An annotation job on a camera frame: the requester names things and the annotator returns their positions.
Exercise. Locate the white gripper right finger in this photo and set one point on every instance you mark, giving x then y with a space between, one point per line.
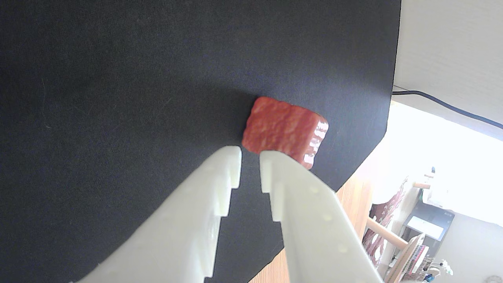
314 228

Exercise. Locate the black desk mat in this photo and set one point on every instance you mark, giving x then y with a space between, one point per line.
118 98

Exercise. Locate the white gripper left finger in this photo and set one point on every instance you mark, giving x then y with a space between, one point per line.
184 228

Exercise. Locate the wooden rod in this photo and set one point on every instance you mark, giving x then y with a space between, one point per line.
387 234

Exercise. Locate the black printer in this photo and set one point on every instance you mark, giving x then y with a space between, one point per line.
428 224

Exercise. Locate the brown toy block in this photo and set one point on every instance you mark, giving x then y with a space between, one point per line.
283 125

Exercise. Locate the red patterned cloth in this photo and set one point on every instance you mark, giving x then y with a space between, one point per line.
387 204

